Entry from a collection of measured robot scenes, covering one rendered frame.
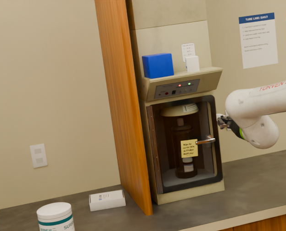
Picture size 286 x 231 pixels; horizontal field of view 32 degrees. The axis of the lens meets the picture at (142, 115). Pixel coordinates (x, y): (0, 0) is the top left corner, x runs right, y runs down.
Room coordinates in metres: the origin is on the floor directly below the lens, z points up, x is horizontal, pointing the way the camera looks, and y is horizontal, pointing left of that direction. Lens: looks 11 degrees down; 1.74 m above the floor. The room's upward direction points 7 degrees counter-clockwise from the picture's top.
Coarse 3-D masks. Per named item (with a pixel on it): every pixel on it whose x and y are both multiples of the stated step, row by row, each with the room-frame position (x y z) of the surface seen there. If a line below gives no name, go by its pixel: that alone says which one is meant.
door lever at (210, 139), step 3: (210, 135) 2.15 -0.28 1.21; (207, 138) 2.15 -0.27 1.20; (210, 138) 2.11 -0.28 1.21; (213, 138) 2.11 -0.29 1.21; (198, 141) 2.09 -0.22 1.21; (201, 141) 2.09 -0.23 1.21; (204, 141) 2.10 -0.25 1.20; (207, 141) 2.10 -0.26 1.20; (210, 141) 2.10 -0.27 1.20; (213, 141) 2.10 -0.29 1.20; (198, 144) 2.09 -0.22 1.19
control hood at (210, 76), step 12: (180, 72) 2.10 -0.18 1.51; (192, 72) 2.04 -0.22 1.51; (204, 72) 2.05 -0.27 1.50; (216, 72) 2.07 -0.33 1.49; (144, 84) 2.07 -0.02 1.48; (156, 84) 2.02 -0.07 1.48; (204, 84) 2.11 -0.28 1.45; (216, 84) 2.13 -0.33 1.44; (144, 96) 2.10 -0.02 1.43; (168, 96) 2.10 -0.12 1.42
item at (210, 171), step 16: (208, 96) 2.16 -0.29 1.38; (160, 112) 2.11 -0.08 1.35; (176, 112) 2.12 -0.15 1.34; (192, 112) 2.14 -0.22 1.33; (208, 112) 2.16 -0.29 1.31; (160, 128) 2.10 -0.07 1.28; (176, 128) 2.12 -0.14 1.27; (192, 128) 2.14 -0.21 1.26; (208, 128) 2.15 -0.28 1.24; (160, 144) 2.10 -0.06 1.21; (176, 144) 2.12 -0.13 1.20; (208, 144) 2.15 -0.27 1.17; (160, 160) 2.10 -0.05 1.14; (176, 160) 2.12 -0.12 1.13; (192, 160) 2.13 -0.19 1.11; (208, 160) 2.15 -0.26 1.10; (176, 176) 2.11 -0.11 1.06; (192, 176) 2.13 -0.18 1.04; (208, 176) 2.15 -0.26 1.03
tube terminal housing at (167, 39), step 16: (144, 32) 2.11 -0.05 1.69; (160, 32) 2.13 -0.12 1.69; (176, 32) 2.15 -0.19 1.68; (192, 32) 2.16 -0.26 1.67; (144, 48) 2.11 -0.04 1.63; (160, 48) 2.13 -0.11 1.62; (176, 48) 2.14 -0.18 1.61; (208, 48) 2.18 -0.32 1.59; (176, 64) 2.14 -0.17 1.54; (208, 64) 2.18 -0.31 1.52; (176, 96) 2.14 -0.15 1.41; (192, 96) 2.16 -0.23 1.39; (144, 112) 2.13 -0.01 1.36; (144, 128) 2.17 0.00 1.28; (144, 144) 2.21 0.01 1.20; (176, 192) 2.13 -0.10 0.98; (192, 192) 2.14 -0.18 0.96; (208, 192) 2.16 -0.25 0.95
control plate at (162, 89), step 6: (168, 84) 2.04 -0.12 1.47; (174, 84) 2.05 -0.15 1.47; (186, 84) 2.07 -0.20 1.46; (192, 84) 2.08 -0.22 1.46; (156, 90) 2.04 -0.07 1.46; (162, 90) 2.05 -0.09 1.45; (168, 90) 2.07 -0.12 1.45; (186, 90) 2.10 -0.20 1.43; (192, 90) 2.11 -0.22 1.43; (156, 96) 2.07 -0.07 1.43; (162, 96) 2.08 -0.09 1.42
